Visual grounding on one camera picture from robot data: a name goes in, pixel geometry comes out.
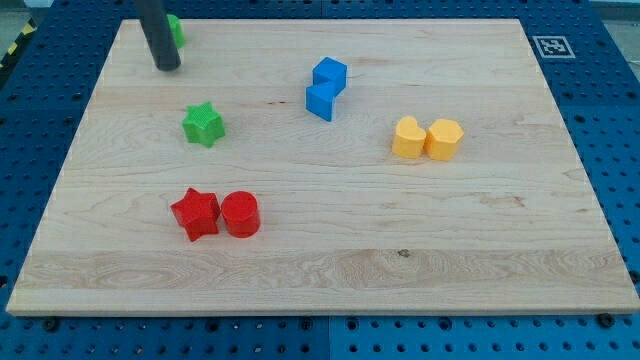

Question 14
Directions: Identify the green block behind arm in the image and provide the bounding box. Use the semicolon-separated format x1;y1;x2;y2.
167;14;186;49

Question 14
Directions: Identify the red star block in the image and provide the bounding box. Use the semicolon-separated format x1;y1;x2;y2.
170;188;220;242

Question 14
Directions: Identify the green star block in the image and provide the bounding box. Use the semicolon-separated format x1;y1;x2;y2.
182;102;226;148

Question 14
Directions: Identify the light wooden board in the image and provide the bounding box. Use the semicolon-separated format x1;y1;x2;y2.
7;19;639;316

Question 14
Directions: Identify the red cylinder block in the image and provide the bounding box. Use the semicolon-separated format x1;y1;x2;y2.
221;191;261;238

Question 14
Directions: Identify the blue angular block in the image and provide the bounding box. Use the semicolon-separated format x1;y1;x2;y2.
305;82;335;122

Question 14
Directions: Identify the yellow heart block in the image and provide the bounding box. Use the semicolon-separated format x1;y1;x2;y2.
391;116;427;159

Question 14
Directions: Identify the blue cube block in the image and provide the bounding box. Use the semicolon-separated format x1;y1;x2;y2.
312;57;348;96

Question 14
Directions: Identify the yellow hexagon block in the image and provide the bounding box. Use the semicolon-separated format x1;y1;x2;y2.
423;119;464;161

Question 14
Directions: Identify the white fiducial marker tag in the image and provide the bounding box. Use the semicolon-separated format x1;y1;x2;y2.
532;35;575;59

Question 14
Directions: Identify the black screw front left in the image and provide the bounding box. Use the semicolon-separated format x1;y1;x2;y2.
41;317;59;333

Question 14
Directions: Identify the black screw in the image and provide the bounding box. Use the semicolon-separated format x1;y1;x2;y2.
596;313;616;329
41;317;59;333

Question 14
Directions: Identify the black screw front right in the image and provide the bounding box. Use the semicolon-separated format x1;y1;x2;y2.
596;313;616;329

